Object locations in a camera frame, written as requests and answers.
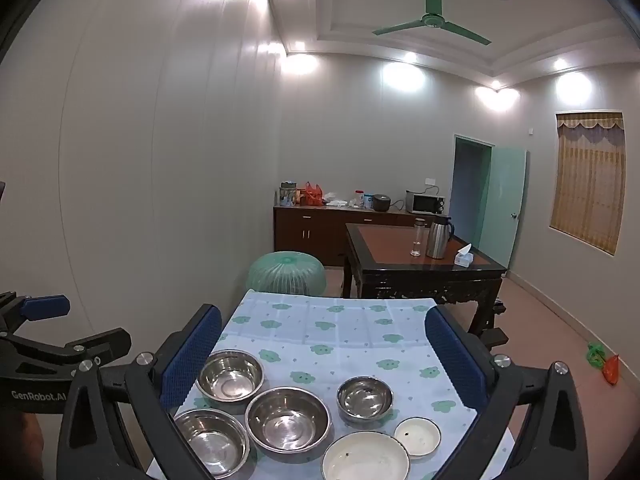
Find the small white enamel bowl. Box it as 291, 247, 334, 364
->
393, 416, 442, 460

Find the small steel bowl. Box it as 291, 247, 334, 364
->
336, 376, 394, 425

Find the large steel bowl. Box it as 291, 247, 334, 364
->
244, 387, 332, 456

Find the large white enamel bowl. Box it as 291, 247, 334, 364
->
321, 431, 410, 480

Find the green floor toy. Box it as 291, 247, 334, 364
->
586, 341, 606, 370

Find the orange floor toy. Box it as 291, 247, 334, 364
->
602, 354, 620, 386

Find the green cloud pattern tablecloth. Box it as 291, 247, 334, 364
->
216, 292, 477, 479

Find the white tissue box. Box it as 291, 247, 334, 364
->
454, 244, 474, 268

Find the steel thermos jug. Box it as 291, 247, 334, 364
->
425, 214, 454, 259

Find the dark wooden table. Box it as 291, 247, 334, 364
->
342, 223, 506, 336

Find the clear glass bottle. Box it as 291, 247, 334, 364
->
410, 218, 425, 258

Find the green plastic stool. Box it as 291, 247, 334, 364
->
246, 252, 326, 296

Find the white microwave oven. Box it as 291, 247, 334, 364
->
405, 191, 445, 214

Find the light green door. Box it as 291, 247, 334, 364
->
472, 144, 527, 269

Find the black rice cooker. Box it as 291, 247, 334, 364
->
371, 194, 390, 212

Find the beige window curtain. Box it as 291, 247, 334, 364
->
550, 112, 626, 255

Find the brown wooden sideboard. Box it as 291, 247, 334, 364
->
272, 206, 425, 266

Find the glass jar on sideboard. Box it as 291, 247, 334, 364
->
279, 181, 297, 207

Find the red plastic bag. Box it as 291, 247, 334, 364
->
299, 182, 324, 207

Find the green ceiling fan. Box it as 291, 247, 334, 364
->
372, 0, 491, 46

